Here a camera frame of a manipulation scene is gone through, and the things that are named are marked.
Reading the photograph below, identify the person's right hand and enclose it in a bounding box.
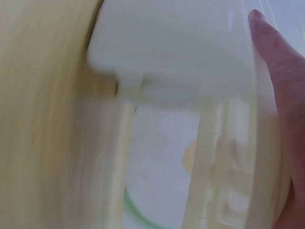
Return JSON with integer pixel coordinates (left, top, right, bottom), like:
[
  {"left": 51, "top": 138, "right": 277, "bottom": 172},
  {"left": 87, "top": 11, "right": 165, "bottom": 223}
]
[{"left": 248, "top": 9, "right": 305, "bottom": 229}]

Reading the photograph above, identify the white plastic box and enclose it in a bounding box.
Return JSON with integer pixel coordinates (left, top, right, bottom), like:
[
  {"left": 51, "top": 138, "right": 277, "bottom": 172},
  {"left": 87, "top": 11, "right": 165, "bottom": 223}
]
[{"left": 86, "top": 0, "right": 294, "bottom": 229}]

